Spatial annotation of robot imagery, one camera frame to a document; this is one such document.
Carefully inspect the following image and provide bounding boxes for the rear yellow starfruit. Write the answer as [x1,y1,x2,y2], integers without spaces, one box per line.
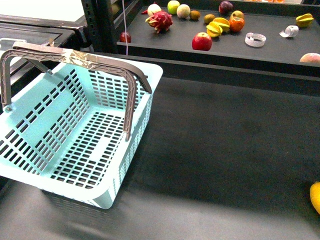
[213,17,230,33]

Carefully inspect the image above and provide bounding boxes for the yellow starfruit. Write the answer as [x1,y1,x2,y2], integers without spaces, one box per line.
[206,21,223,38]
[295,13,314,28]
[213,17,230,33]

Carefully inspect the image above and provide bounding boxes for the glass top freezer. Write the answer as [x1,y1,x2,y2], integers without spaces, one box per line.
[0,0,88,83]

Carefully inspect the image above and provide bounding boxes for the yellow mango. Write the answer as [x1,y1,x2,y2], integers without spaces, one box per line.
[309,182,320,214]

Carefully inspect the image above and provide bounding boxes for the black metal rack post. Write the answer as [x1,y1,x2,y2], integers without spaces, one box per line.
[80,0,145,54]

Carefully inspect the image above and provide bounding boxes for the black fruit tray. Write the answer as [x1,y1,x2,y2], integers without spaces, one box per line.
[117,0,320,78]

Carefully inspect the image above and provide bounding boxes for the red apple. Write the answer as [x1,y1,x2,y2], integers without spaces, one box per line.
[191,32,212,51]

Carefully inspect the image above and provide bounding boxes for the pink dragon fruit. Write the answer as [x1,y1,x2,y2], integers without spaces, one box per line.
[145,11,173,34]

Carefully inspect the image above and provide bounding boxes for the pale round melon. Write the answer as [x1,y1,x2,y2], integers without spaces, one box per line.
[176,4,191,19]

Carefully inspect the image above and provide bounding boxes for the brown kiwi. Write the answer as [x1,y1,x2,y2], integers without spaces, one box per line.
[189,10,201,21]
[203,13,216,25]

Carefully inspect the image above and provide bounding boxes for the orange persimmon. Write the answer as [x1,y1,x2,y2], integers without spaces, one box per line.
[229,16,245,33]

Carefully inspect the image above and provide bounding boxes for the small dark red fruit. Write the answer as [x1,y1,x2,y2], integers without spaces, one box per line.
[119,31,132,43]

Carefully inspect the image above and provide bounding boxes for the white tape ring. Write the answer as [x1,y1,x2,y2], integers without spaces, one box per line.
[244,32,267,48]

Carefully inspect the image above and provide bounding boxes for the white hanging cable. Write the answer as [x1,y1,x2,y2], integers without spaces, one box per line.
[121,0,130,56]

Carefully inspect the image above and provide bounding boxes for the white round fruit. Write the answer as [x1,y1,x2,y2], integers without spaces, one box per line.
[147,3,162,17]

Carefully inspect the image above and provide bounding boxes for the green apple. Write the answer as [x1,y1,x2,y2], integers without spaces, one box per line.
[167,0,181,15]

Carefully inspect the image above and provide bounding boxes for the far yellow starfruit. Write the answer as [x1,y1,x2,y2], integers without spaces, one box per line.
[295,13,314,28]

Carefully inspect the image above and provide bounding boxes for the small white tape roll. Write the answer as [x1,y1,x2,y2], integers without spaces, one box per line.
[279,25,299,38]

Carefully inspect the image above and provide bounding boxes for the light blue plastic basket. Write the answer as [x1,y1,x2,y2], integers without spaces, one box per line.
[0,41,163,209]

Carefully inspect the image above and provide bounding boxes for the dark purple fruit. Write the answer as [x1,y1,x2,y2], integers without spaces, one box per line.
[218,0,234,15]

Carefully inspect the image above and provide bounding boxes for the pink peach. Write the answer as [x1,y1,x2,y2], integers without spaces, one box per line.
[299,52,320,65]

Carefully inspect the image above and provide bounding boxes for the front yellow starfruit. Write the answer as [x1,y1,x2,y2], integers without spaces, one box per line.
[206,21,223,38]

